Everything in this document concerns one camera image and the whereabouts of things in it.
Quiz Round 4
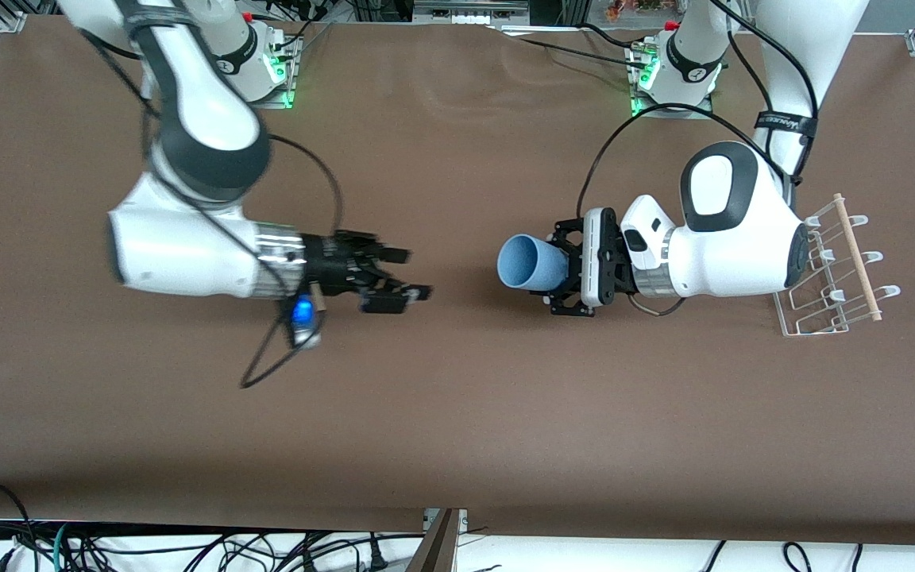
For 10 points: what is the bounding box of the blue plastic cup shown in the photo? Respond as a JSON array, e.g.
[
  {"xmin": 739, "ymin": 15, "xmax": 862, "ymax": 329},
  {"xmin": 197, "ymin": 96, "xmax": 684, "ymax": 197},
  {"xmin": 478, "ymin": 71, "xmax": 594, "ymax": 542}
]
[{"xmin": 497, "ymin": 234, "xmax": 571, "ymax": 295}]

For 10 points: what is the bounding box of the orange red clutter item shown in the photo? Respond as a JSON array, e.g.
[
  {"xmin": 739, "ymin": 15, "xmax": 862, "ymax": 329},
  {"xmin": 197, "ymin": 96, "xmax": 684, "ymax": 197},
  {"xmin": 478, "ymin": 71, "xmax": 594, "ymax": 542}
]
[{"xmin": 604, "ymin": 0, "xmax": 665, "ymax": 21}]

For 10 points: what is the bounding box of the white power strip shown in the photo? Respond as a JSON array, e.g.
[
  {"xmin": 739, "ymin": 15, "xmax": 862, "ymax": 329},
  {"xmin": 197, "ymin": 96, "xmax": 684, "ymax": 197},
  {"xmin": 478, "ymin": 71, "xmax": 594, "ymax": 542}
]
[{"xmin": 414, "ymin": 0, "xmax": 531, "ymax": 26}]

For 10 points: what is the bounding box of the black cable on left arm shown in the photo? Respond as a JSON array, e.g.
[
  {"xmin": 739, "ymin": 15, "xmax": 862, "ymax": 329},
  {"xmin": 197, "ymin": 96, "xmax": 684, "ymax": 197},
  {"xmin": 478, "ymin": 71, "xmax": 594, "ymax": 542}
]
[{"xmin": 577, "ymin": 0, "xmax": 817, "ymax": 219}]

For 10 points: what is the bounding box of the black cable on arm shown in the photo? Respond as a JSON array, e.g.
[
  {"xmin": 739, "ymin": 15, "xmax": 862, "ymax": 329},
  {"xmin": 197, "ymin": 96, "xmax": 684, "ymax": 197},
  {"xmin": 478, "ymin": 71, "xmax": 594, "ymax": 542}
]
[
  {"xmin": 240, "ymin": 133, "xmax": 345, "ymax": 390},
  {"xmin": 577, "ymin": 0, "xmax": 817, "ymax": 219}
]

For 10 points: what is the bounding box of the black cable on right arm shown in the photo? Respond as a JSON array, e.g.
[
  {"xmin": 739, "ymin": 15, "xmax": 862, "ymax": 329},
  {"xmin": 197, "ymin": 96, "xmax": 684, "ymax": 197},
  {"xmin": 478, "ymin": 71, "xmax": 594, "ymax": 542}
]
[{"xmin": 240, "ymin": 133, "xmax": 345, "ymax": 390}]

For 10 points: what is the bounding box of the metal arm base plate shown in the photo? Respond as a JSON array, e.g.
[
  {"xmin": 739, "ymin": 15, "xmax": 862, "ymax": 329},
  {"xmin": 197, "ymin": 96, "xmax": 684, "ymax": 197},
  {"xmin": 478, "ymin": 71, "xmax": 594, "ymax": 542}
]
[
  {"xmin": 628, "ymin": 40, "xmax": 716, "ymax": 120},
  {"xmin": 211, "ymin": 32, "xmax": 304, "ymax": 110}
]

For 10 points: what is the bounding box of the thin black table cable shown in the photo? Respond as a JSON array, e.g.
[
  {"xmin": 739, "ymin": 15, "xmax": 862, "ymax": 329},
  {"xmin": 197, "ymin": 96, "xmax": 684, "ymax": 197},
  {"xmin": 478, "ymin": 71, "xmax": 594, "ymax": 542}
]
[{"xmin": 489, "ymin": 22, "xmax": 649, "ymax": 68}]

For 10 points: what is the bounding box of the small metal bracket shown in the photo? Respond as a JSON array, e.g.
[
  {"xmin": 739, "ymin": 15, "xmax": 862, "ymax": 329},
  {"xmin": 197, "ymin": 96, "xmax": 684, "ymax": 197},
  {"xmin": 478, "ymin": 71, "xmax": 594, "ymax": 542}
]
[{"xmin": 423, "ymin": 508, "xmax": 469, "ymax": 533}]

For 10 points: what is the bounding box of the white wire cup rack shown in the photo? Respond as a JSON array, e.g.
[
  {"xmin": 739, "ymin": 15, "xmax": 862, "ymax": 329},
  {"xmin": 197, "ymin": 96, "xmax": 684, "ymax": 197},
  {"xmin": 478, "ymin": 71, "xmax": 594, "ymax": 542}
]
[{"xmin": 775, "ymin": 193, "xmax": 901, "ymax": 338}]

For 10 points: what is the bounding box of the brown wooden post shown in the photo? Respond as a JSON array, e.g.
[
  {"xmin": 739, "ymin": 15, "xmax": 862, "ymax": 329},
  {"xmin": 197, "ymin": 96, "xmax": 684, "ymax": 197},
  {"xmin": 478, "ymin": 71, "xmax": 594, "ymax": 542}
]
[{"xmin": 406, "ymin": 508, "xmax": 462, "ymax": 572}]

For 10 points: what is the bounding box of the black plug with cable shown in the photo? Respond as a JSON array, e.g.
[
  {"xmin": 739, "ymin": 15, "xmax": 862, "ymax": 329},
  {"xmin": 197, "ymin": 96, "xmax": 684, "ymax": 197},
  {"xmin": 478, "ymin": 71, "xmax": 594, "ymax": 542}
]
[{"xmin": 362, "ymin": 534, "xmax": 392, "ymax": 572}]

